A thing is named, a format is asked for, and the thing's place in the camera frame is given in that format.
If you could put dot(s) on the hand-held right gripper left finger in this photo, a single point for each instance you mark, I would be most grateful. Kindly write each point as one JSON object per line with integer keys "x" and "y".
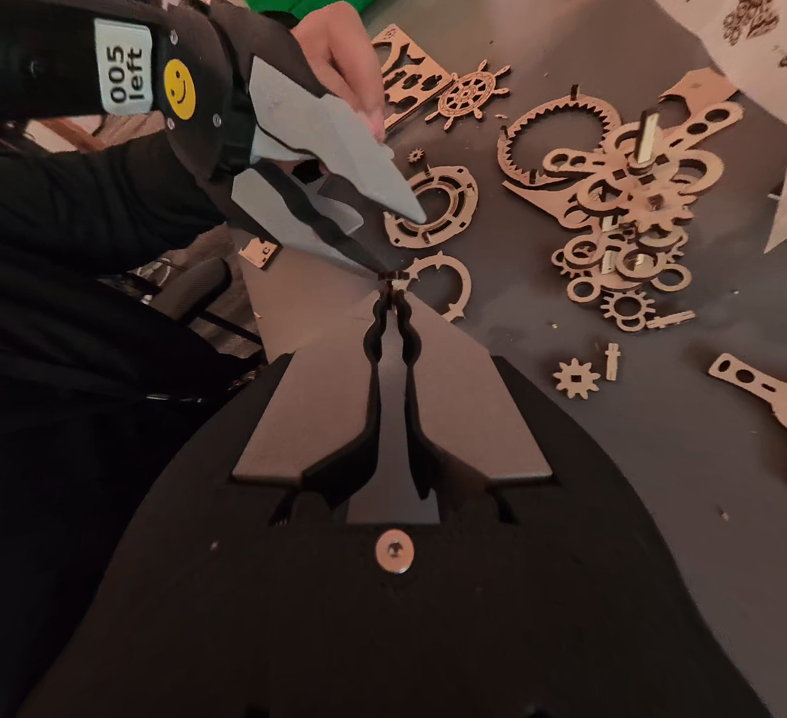
{"x": 320, "y": 416}

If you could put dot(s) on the black mesh office chair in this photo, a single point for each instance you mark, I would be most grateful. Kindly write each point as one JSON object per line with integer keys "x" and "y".
{"x": 190, "y": 287}

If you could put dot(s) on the small wooden peg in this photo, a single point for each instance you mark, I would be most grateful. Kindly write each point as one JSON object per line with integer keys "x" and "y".
{"x": 388, "y": 282}

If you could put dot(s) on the short wooden pin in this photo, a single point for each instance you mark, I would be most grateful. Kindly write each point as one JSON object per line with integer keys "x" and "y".
{"x": 613, "y": 361}

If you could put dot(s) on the person's left forearm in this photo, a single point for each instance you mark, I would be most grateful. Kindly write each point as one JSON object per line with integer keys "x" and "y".
{"x": 92, "y": 195}

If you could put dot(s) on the person's black top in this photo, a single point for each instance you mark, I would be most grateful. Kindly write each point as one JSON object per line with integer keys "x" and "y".
{"x": 49, "y": 423}

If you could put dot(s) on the wooden parts sheet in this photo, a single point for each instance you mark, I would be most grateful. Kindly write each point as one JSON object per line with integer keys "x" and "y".
{"x": 396, "y": 41}

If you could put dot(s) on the person's left hand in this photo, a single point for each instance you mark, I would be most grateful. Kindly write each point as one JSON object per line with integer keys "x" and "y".
{"x": 344, "y": 47}

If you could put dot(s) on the wooden gear square hole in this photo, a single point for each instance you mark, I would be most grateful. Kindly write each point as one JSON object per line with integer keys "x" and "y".
{"x": 565, "y": 370}

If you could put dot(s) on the wooden cross pin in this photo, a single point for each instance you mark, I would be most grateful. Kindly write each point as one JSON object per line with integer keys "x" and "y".
{"x": 670, "y": 319}

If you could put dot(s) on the wooden gear with rings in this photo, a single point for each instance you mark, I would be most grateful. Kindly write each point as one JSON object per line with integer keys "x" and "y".
{"x": 608, "y": 306}

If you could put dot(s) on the small square wooden piece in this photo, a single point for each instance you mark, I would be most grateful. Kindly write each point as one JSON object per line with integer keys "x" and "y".
{"x": 255, "y": 253}

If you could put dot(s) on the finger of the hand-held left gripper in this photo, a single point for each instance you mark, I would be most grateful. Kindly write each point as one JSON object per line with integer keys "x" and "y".
{"x": 344, "y": 140}
{"x": 270, "y": 220}

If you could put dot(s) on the wooden ship wheel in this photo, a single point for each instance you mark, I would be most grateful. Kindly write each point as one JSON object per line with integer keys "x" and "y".
{"x": 466, "y": 95}

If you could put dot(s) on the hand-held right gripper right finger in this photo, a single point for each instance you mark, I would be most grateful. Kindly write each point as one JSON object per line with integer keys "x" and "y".
{"x": 467, "y": 416}

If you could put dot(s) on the tiny wooden gear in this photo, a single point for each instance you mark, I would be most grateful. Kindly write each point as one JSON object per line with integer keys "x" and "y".
{"x": 416, "y": 156}

